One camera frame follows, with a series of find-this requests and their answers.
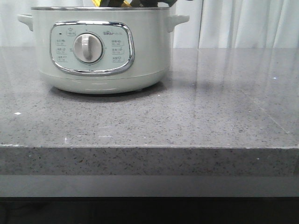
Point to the dark gripper above pot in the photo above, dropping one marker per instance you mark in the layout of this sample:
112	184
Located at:
150	3

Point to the yellow corn cob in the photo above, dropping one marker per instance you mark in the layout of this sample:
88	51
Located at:
111	3

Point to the pale green electric cooking pot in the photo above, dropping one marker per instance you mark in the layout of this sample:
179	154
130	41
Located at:
102	50

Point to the white pleated curtain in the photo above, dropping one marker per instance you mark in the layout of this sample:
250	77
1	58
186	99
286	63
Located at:
212	24

